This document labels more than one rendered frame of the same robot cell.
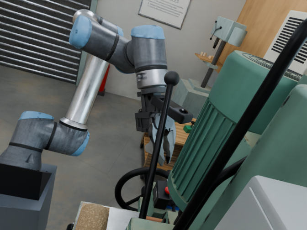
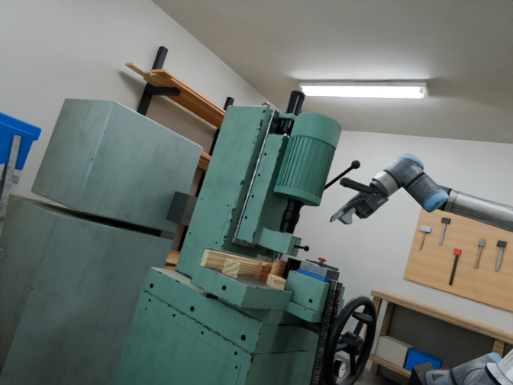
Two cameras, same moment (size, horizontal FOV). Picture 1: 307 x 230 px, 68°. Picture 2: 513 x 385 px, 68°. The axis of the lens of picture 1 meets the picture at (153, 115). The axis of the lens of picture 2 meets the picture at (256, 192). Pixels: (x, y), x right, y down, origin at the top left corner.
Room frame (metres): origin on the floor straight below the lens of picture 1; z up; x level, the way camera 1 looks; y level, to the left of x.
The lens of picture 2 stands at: (1.42, -1.12, 1.04)
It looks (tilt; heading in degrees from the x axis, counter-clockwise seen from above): 6 degrees up; 143
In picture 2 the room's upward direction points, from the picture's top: 17 degrees clockwise
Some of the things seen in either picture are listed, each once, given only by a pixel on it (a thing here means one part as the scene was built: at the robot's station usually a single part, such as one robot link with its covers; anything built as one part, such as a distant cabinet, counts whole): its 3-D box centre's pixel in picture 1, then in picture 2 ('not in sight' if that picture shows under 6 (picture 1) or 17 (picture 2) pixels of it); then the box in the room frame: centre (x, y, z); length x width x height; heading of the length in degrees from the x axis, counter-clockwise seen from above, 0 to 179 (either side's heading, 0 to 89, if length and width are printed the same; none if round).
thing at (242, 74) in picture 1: (235, 142); (307, 160); (0.40, -0.17, 1.35); 0.18 x 0.18 x 0.31
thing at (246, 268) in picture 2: not in sight; (281, 275); (0.39, -0.12, 0.92); 0.55 x 0.02 x 0.04; 102
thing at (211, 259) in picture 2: not in sight; (264, 270); (0.39, -0.21, 0.92); 0.60 x 0.02 x 0.05; 102
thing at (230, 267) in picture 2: not in sight; (230, 267); (0.51, -0.45, 0.92); 0.05 x 0.04 x 0.04; 149
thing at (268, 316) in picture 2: not in sight; (279, 307); (0.46, -0.16, 0.82); 0.40 x 0.21 x 0.04; 102
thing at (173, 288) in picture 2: not in sight; (236, 306); (0.28, -0.20, 0.76); 0.57 x 0.45 x 0.09; 12
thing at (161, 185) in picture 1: (173, 193); (321, 270); (0.60, -0.16, 0.99); 0.13 x 0.11 x 0.06; 102
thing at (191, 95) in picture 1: (204, 84); not in sight; (2.86, -0.47, 0.79); 0.62 x 0.48 x 1.58; 16
